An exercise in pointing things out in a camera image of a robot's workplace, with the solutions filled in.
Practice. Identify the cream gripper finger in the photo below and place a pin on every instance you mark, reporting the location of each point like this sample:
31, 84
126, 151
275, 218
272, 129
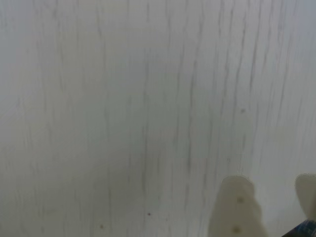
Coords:
308, 195
234, 209

